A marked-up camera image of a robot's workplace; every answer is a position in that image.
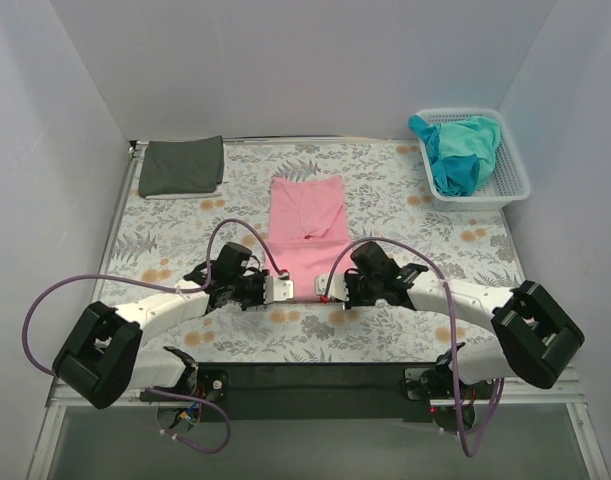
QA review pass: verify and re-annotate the teal t-shirt in basket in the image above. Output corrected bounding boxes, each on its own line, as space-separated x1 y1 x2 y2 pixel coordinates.
408 115 501 197

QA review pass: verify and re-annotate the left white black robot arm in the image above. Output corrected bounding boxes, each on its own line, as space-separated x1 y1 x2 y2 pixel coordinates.
52 242 269 409

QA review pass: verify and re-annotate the folded dark grey t-shirt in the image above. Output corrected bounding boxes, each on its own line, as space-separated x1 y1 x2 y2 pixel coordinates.
138 136 225 197

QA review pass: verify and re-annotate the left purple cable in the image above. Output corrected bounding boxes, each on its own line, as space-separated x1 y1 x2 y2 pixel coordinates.
22 218 291 455

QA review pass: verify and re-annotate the floral patterned table mat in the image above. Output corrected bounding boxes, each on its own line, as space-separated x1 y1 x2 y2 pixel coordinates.
97 142 523 362

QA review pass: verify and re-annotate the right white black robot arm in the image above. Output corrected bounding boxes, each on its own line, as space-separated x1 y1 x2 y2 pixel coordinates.
343 241 585 390

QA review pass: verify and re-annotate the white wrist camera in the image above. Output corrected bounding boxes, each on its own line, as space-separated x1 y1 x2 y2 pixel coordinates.
264 276 294 304
314 273 348 303

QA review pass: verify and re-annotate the pink t-shirt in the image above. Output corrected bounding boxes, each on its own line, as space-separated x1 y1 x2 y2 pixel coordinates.
266 175 351 302

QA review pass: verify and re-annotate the white folded t-shirt under grey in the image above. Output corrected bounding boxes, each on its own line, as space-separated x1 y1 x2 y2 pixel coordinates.
142 191 222 200

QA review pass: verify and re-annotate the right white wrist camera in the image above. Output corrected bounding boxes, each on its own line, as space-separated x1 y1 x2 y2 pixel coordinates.
314 273 348 303

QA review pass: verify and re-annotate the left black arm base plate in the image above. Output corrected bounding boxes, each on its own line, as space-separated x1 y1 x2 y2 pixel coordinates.
139 367 230 403

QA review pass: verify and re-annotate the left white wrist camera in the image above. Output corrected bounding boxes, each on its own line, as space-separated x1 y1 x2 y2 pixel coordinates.
264 276 294 304

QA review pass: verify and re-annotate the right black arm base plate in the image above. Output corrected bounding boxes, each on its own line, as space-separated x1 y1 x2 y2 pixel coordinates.
399 367 493 403

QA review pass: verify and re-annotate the white plastic basket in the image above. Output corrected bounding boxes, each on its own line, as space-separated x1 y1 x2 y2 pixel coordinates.
417 107 531 211

